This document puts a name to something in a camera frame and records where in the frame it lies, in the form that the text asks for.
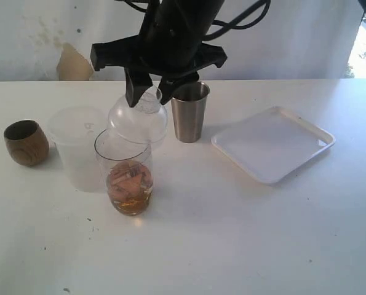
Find translucent white plastic cup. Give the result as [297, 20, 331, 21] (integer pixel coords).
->
[47, 106, 106, 192]

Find brown wooden cubes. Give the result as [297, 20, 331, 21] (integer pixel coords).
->
[106, 163, 153, 202]

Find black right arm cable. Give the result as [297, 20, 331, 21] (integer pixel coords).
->
[201, 0, 273, 42]

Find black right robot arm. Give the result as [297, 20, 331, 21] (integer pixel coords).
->
[90, 1, 227, 108]

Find stainless steel cup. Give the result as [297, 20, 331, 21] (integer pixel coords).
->
[171, 81, 210, 143]

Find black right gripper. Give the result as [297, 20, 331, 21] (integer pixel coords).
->
[90, 30, 228, 108]

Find clear plastic cup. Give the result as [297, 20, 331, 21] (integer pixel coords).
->
[94, 129, 153, 216]

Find clear dome lid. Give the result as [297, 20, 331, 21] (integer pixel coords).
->
[108, 86, 168, 144]

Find white square plastic tray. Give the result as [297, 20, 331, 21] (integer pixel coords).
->
[211, 106, 336, 184]

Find brown wooden cup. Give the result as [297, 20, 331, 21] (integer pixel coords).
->
[4, 119, 50, 167]

